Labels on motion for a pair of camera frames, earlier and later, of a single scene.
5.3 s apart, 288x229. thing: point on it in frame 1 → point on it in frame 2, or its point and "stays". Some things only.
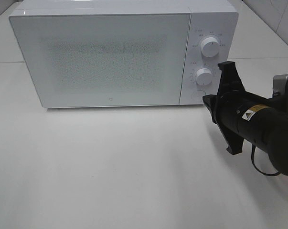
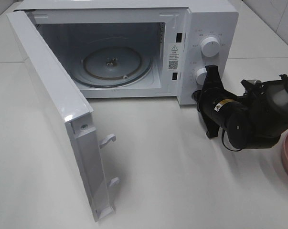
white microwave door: (81, 60) → (69, 113)
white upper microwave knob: (210, 46) stays
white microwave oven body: (112, 53) stays
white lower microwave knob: (203, 76) stays
